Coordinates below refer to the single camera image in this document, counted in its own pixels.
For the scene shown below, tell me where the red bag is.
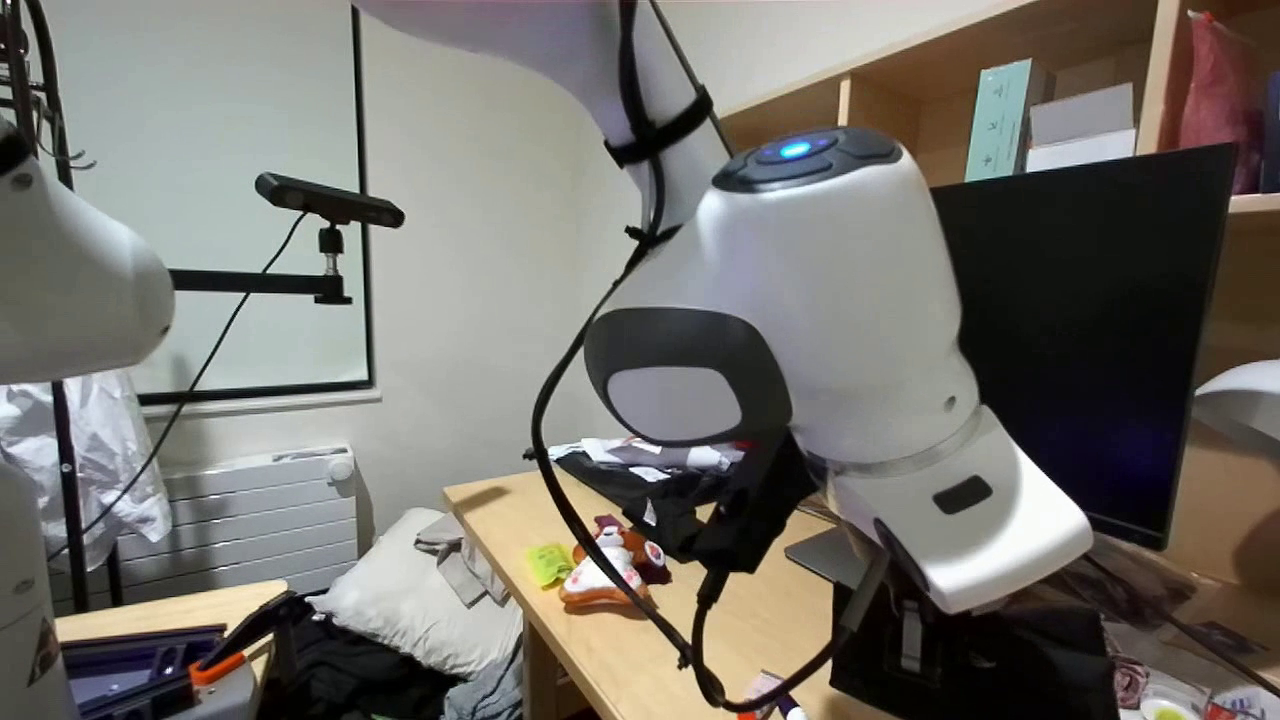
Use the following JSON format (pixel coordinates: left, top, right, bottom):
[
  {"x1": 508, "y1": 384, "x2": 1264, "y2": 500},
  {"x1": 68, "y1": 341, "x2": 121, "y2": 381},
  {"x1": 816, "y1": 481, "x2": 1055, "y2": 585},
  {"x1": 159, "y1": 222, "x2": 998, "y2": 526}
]
[{"x1": 1171, "y1": 7, "x2": 1264, "y2": 197}]

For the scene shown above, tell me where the silver monitor stand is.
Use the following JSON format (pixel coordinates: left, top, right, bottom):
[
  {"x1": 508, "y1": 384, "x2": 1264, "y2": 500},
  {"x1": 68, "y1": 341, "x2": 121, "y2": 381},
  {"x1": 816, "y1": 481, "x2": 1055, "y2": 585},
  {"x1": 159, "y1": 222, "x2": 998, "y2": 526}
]
[{"x1": 783, "y1": 519, "x2": 873, "y2": 592}]

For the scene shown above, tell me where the white radiator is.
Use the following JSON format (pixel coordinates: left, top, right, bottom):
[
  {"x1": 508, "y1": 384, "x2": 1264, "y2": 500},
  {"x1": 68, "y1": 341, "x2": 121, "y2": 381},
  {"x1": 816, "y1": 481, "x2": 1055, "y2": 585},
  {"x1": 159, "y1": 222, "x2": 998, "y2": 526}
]
[{"x1": 117, "y1": 442, "x2": 369, "y2": 602}]

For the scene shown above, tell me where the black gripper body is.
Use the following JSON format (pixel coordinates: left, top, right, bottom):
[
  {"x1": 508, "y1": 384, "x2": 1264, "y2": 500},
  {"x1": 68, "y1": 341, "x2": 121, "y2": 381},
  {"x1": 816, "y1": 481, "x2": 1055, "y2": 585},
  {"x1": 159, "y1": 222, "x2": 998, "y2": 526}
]
[{"x1": 832, "y1": 585, "x2": 1120, "y2": 720}]

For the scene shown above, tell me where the teal box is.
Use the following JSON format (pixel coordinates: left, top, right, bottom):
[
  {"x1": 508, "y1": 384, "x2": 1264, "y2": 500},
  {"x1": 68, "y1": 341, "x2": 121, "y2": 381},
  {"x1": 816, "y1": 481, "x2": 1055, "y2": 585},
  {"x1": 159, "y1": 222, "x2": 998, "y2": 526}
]
[{"x1": 958, "y1": 57, "x2": 1047, "y2": 186}]

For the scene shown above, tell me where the black computer monitor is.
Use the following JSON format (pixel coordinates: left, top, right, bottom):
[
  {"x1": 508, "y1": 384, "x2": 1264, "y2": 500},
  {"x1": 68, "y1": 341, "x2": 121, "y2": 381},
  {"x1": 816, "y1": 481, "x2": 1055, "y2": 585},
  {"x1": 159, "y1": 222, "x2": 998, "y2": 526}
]
[{"x1": 929, "y1": 142, "x2": 1237, "y2": 551}]

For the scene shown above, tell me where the black fabric bag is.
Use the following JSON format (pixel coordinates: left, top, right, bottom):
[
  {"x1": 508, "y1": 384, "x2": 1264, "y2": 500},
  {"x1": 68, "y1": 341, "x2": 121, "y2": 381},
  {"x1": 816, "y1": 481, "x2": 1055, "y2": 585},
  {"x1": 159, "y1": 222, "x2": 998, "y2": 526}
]
[{"x1": 257, "y1": 597, "x2": 470, "y2": 720}]

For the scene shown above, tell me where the white coat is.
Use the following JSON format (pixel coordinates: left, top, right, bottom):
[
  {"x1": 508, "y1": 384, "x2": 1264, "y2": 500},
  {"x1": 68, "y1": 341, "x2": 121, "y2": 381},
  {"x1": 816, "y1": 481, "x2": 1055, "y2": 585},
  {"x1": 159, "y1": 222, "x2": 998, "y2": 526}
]
[{"x1": 0, "y1": 369, "x2": 177, "y2": 562}]

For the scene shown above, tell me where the black stand pole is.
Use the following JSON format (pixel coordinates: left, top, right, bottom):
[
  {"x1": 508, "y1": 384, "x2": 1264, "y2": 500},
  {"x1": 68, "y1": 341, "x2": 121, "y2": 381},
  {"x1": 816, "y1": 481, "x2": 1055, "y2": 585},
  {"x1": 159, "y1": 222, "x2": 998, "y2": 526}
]
[{"x1": 48, "y1": 377, "x2": 90, "y2": 616}]

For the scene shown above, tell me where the orange handled tool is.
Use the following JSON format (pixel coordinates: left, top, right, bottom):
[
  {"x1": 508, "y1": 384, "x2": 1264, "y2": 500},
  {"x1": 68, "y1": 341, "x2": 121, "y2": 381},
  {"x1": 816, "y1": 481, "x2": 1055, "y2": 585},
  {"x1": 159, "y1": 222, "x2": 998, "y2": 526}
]
[{"x1": 183, "y1": 642, "x2": 257, "y2": 696}]

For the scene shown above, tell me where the black folded cloth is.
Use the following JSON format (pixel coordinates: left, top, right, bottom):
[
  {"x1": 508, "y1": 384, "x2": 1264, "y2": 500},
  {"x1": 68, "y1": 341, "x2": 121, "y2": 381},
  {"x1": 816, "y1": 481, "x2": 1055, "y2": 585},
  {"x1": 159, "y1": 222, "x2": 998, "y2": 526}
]
[{"x1": 553, "y1": 436, "x2": 752, "y2": 513}]

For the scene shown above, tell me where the orange white plush fox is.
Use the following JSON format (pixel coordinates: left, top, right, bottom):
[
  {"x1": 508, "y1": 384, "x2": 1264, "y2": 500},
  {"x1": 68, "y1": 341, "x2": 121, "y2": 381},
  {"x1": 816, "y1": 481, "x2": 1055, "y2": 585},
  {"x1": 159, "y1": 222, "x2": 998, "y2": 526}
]
[{"x1": 554, "y1": 515, "x2": 674, "y2": 619}]

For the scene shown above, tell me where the grey cloth strap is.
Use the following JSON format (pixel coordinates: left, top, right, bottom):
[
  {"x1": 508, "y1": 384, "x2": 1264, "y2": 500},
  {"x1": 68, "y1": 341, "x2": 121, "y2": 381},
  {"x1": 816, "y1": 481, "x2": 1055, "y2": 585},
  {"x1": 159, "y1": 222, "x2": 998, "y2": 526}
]
[{"x1": 411, "y1": 515, "x2": 492, "y2": 610}]

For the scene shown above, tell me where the light wooden side table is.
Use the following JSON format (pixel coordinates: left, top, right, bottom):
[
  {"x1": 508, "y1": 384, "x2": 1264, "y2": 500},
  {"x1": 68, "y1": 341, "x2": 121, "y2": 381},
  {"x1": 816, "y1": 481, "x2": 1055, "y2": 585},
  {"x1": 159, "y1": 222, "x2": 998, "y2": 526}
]
[{"x1": 50, "y1": 574, "x2": 297, "y2": 654}]

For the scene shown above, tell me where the black framed window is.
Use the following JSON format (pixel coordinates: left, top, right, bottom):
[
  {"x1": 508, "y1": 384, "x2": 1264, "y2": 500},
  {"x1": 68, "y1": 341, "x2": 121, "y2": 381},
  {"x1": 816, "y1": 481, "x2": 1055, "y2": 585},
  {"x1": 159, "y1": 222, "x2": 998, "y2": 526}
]
[{"x1": 130, "y1": 3, "x2": 379, "y2": 409}]

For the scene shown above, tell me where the white lamp head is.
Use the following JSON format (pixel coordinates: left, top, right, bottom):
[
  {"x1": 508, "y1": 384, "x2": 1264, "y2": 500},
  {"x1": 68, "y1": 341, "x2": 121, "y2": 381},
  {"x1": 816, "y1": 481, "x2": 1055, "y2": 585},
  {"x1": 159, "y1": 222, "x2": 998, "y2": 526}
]
[{"x1": 1186, "y1": 355, "x2": 1280, "y2": 455}]

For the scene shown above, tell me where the green wrapper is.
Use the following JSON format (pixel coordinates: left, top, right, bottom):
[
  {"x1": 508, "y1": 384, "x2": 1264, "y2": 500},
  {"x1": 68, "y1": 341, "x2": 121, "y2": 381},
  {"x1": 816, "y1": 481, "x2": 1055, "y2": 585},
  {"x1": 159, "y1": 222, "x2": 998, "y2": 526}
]
[{"x1": 520, "y1": 536, "x2": 574, "y2": 592}]

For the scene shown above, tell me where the purple tool tray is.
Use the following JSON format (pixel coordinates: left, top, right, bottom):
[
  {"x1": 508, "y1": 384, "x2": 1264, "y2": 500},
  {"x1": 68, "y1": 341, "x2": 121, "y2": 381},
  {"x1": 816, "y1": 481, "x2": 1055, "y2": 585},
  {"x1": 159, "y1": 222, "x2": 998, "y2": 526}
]
[{"x1": 56, "y1": 619, "x2": 230, "y2": 720}]

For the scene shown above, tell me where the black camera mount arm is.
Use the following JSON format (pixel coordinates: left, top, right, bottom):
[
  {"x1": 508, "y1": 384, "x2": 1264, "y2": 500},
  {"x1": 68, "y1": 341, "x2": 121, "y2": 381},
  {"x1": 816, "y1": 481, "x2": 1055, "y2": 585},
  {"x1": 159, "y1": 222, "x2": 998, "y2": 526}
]
[{"x1": 169, "y1": 218, "x2": 359, "y2": 307}]

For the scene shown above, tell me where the white cardboard box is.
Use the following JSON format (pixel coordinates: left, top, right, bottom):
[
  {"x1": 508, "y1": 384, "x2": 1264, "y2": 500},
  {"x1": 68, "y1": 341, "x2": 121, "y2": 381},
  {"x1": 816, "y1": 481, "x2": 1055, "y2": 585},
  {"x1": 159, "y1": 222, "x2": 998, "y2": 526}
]
[{"x1": 1018, "y1": 80, "x2": 1141, "y2": 176}]

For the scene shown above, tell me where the wooden wall shelf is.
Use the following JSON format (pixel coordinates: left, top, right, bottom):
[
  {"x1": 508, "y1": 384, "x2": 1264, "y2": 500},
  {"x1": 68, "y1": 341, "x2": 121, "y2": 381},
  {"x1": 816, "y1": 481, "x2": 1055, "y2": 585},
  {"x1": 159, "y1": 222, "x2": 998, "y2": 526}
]
[{"x1": 716, "y1": 0, "x2": 1280, "y2": 592}]

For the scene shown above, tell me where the black bar camera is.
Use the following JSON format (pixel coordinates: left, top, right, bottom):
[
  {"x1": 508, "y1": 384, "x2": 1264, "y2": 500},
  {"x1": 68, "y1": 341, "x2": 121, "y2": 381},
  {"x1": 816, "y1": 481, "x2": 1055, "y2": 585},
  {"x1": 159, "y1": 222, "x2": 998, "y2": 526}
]
[{"x1": 250, "y1": 168, "x2": 408, "y2": 230}]

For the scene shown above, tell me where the pink flat eraser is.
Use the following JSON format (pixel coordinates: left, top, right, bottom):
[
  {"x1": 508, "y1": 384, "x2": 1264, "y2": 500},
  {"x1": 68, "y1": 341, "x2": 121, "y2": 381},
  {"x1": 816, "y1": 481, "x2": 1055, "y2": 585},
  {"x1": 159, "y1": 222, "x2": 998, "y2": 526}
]
[{"x1": 736, "y1": 672, "x2": 808, "y2": 720}]

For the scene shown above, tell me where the patterned plate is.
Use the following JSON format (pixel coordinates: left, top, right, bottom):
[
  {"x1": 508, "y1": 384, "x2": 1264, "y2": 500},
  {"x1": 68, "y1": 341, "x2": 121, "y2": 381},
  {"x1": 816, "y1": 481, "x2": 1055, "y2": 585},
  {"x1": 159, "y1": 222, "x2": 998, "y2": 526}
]
[{"x1": 1111, "y1": 647, "x2": 1280, "y2": 720}]

